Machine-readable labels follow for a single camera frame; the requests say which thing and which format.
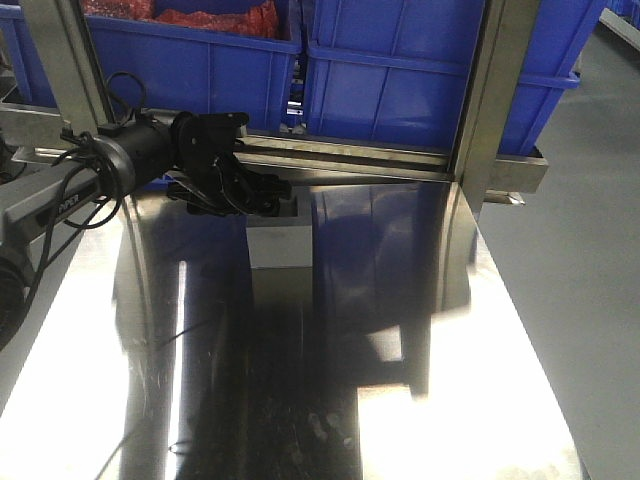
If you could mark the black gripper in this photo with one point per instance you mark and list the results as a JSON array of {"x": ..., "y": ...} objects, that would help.
[{"x": 204, "y": 152}]

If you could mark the gray square base block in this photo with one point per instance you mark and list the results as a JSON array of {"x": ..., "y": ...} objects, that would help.
[{"x": 284, "y": 241}]

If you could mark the gray robot arm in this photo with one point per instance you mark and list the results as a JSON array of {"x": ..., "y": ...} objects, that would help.
[{"x": 108, "y": 166}]

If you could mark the blue bin with red contents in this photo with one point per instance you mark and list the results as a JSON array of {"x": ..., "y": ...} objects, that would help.
[{"x": 199, "y": 70}]

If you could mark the blue plastic bin right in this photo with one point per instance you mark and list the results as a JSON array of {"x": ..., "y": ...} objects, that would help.
[{"x": 396, "y": 71}]

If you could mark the blue bin far left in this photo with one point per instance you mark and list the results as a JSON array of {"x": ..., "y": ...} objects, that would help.
[{"x": 31, "y": 79}]

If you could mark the stainless steel shelf frame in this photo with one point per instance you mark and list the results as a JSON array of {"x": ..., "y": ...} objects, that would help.
[{"x": 66, "y": 50}]

